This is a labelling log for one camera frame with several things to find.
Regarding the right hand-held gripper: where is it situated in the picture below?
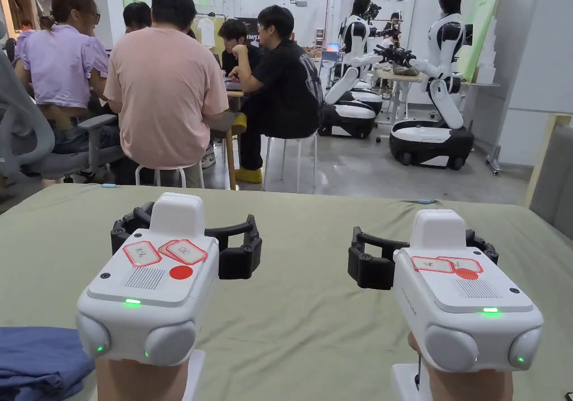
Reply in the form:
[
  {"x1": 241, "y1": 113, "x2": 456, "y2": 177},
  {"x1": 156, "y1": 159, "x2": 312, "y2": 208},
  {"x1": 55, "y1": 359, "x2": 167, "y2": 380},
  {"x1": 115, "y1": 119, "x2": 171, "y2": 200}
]
[{"x1": 348, "y1": 209, "x2": 544, "y2": 401}]

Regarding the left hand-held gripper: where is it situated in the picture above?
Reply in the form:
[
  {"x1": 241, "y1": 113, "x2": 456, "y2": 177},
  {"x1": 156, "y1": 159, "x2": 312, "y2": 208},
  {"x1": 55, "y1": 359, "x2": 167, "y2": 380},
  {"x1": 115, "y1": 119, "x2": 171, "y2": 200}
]
[{"x1": 76, "y1": 192, "x2": 262, "y2": 401}]

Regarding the person's right hand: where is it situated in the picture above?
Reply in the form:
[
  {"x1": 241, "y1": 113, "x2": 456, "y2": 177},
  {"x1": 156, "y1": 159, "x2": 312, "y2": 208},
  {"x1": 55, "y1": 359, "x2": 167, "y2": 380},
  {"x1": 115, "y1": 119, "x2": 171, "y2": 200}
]
[{"x1": 407, "y1": 333, "x2": 513, "y2": 401}]

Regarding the person's left hand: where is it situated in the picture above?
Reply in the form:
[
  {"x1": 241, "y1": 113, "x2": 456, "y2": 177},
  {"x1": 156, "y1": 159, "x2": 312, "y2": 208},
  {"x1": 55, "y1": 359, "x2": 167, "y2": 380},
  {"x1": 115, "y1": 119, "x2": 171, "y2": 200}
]
[{"x1": 95, "y1": 358, "x2": 191, "y2": 401}]

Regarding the white round stool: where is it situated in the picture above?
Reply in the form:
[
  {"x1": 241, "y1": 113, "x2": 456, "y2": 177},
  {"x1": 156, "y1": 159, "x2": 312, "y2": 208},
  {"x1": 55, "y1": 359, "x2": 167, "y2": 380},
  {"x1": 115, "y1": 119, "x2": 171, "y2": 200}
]
[
  {"x1": 263, "y1": 133, "x2": 318, "y2": 193},
  {"x1": 135, "y1": 162, "x2": 205, "y2": 190}
]

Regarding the wooden table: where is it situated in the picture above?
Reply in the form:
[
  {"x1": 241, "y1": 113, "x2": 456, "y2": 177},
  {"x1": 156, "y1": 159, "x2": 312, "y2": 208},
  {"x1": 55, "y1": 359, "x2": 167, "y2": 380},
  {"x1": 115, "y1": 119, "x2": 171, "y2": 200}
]
[{"x1": 210, "y1": 78, "x2": 248, "y2": 191}]

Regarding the bed with pale green sheet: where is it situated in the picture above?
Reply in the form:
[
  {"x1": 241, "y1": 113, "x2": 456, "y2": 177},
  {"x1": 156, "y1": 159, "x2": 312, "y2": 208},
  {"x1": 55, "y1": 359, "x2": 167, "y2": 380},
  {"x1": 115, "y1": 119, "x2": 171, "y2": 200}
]
[{"x1": 0, "y1": 183, "x2": 573, "y2": 401}]

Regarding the white and black humanoid robot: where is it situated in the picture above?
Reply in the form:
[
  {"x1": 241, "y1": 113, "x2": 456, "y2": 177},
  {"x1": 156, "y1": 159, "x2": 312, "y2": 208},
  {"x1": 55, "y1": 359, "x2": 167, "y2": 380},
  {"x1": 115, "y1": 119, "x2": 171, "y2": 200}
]
[
  {"x1": 317, "y1": 0, "x2": 383, "y2": 139},
  {"x1": 351, "y1": 2, "x2": 385, "y2": 116},
  {"x1": 388, "y1": 0, "x2": 476, "y2": 170}
]

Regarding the wooden desk with white legs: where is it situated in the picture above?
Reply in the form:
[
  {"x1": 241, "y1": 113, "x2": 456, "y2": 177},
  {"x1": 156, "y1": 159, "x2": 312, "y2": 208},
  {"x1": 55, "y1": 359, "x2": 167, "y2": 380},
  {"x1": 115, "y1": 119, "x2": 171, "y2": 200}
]
[{"x1": 375, "y1": 67, "x2": 501, "y2": 144}]

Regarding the dark blue garment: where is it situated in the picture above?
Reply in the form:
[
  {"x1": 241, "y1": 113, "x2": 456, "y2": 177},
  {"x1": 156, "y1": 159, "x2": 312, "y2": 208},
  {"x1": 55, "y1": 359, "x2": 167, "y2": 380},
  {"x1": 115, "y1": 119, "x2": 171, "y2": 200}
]
[{"x1": 0, "y1": 327, "x2": 97, "y2": 401}]

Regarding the grey office chair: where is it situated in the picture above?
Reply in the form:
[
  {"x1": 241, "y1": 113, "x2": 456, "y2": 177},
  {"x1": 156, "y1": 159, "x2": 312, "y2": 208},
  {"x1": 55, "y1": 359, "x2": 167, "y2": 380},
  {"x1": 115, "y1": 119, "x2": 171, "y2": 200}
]
[{"x1": 0, "y1": 20, "x2": 125, "y2": 186}]

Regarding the clothes rack with white shirt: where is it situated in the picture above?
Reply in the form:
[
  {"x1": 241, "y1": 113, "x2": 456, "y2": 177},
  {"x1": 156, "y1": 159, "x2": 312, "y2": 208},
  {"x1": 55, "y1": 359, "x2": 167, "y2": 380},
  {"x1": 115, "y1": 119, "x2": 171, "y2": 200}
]
[{"x1": 191, "y1": 12, "x2": 230, "y2": 49}]

